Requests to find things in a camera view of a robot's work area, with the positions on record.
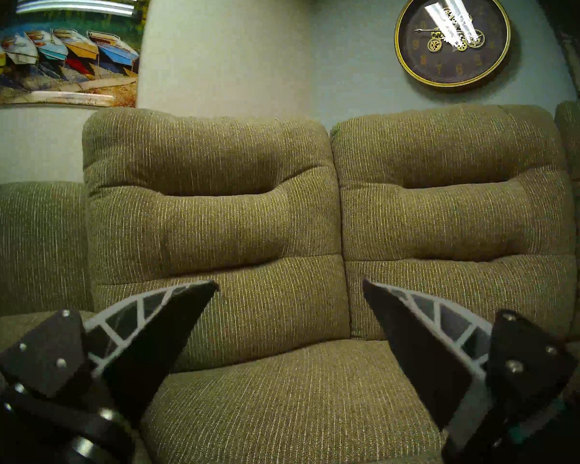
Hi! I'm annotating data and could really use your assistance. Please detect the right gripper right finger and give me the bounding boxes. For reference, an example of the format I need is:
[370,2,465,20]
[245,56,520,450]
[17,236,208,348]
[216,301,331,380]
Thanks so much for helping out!
[362,278,579,464]

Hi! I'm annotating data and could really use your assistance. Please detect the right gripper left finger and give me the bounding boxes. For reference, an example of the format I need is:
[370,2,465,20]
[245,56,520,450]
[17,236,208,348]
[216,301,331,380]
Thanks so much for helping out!
[0,280,219,426]

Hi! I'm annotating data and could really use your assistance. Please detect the olive green fabric sectional sofa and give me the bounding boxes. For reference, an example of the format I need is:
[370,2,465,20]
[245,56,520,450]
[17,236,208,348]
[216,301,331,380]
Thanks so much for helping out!
[0,101,580,464]

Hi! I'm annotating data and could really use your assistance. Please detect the colourful rowing boats wall picture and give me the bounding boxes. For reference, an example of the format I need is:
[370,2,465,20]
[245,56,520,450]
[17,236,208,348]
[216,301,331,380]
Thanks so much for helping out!
[0,0,154,109]

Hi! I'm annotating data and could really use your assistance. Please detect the round gold-rimmed dark wall clock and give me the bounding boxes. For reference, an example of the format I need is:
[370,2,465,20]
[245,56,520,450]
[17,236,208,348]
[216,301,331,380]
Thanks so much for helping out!
[394,0,512,88]

